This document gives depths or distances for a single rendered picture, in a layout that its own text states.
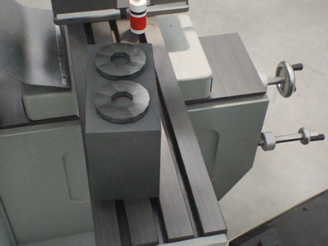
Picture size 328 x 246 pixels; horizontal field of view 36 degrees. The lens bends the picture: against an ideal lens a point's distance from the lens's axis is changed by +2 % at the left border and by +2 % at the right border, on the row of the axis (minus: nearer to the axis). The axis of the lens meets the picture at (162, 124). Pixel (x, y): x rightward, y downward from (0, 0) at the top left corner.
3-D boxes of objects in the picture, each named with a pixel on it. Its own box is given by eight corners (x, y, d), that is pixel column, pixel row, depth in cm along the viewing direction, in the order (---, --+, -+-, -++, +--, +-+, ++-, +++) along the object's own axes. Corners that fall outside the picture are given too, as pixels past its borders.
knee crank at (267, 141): (318, 132, 165) (323, 119, 160) (326, 146, 161) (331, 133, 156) (253, 141, 161) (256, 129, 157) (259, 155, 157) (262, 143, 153)
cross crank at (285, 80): (287, 79, 168) (295, 51, 160) (301, 104, 161) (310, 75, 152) (241, 85, 166) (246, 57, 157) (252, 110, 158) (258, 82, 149)
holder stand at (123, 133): (152, 112, 107) (152, 36, 92) (159, 197, 92) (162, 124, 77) (94, 114, 106) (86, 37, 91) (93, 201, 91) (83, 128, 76)
